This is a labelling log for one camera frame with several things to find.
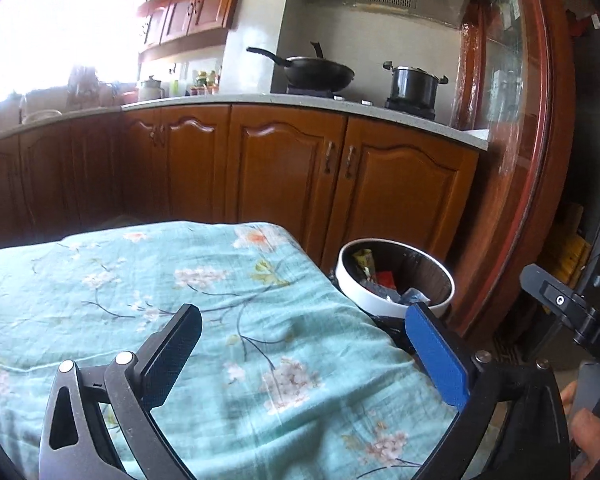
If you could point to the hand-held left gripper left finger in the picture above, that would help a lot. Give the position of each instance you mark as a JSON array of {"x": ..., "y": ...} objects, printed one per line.
[{"x": 172, "y": 355}]

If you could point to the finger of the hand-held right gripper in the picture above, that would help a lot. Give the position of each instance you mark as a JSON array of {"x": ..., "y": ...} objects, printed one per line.
[{"x": 555, "y": 297}]

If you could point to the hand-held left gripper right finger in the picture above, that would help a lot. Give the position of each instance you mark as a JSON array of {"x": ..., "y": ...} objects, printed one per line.
[{"x": 437, "y": 355}]

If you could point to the silver blue wrapper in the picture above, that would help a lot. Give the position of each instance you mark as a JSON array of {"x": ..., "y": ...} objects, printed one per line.
[{"x": 414, "y": 296}]

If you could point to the red snack wrapper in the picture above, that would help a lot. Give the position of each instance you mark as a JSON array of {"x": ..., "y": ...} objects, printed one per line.
[{"x": 384, "y": 278}]

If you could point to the white round waste bin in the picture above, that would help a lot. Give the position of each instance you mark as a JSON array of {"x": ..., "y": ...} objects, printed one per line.
[{"x": 350, "y": 285}]

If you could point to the green drink pouch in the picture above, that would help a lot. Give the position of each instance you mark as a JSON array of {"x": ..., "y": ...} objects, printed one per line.
[{"x": 364, "y": 260}]

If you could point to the person's right hand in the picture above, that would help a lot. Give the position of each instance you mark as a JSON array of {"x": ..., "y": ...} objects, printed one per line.
[{"x": 592, "y": 440}]

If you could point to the teal floral tablecloth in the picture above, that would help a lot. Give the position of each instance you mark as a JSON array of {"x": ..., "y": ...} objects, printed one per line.
[{"x": 205, "y": 320}]

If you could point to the yellow box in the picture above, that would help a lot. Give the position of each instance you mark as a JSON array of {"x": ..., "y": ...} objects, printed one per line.
[{"x": 570, "y": 250}]

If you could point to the wooden base cabinets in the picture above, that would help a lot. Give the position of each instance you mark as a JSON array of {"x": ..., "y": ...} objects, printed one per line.
[{"x": 280, "y": 175}]

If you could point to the steel cooking pot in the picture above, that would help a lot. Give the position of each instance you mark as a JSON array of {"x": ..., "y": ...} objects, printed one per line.
[{"x": 412, "y": 85}]

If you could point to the pale green bottle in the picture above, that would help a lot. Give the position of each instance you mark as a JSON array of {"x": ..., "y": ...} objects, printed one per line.
[{"x": 174, "y": 89}]

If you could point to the black gas stove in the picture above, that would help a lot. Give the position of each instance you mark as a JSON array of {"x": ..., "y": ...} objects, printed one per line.
[{"x": 360, "y": 97}]

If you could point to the yellow seasoning bottle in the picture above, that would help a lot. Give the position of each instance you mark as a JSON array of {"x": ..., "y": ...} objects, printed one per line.
[{"x": 211, "y": 82}]

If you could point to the speckled kitchen countertop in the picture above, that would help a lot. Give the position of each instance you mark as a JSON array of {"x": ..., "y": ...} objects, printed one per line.
[{"x": 280, "y": 100}]

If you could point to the black wok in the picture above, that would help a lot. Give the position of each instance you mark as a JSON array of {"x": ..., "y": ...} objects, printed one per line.
[{"x": 320, "y": 72}]

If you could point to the wooden door frame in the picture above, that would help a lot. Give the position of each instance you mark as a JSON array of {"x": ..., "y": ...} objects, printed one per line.
[{"x": 520, "y": 160}]

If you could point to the wooden wall cabinets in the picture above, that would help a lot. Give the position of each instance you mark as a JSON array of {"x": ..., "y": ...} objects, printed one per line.
[{"x": 190, "y": 5}]

